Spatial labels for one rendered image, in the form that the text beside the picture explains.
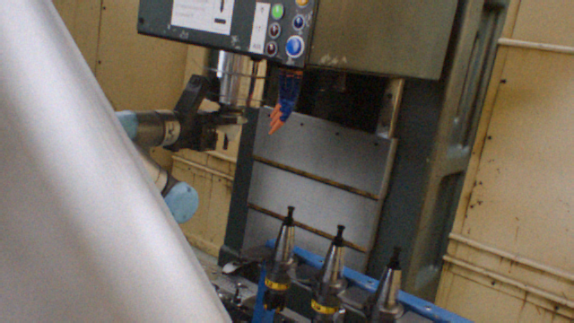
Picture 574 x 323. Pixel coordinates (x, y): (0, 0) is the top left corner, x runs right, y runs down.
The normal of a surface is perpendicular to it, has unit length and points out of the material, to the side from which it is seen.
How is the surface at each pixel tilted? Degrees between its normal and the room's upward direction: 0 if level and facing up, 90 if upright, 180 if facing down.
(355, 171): 89
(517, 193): 90
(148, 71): 90
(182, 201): 90
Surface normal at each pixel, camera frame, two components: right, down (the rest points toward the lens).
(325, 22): 0.80, 0.26
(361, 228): -0.61, 0.06
